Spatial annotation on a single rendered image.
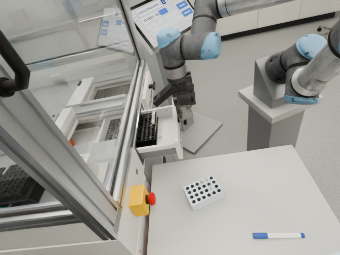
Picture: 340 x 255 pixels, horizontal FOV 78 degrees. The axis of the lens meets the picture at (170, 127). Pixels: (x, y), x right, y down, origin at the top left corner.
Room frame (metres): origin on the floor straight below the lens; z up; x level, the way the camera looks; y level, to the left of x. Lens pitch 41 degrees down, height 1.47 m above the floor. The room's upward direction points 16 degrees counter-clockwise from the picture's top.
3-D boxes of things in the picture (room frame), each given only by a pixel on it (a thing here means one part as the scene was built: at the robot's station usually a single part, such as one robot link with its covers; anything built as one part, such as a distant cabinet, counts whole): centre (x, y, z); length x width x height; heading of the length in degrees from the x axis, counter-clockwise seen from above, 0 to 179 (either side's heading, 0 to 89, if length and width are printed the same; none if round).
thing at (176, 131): (0.68, -0.03, 0.87); 0.29 x 0.02 x 0.11; 170
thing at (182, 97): (0.67, -0.08, 1.05); 0.09 x 0.08 x 0.12; 80
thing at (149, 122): (0.72, 0.16, 0.87); 0.22 x 0.18 x 0.06; 80
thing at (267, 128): (0.83, -0.58, 0.38); 0.30 x 0.30 x 0.76; 8
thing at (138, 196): (0.38, 0.16, 0.88); 0.07 x 0.05 x 0.07; 170
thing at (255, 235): (0.21, -0.21, 0.77); 0.14 x 0.02 x 0.02; 75
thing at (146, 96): (1.02, 0.06, 0.87); 0.29 x 0.02 x 0.11; 170
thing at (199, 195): (0.40, -0.05, 0.78); 0.12 x 0.08 x 0.04; 98
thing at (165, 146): (0.72, 0.17, 0.86); 0.40 x 0.26 x 0.06; 80
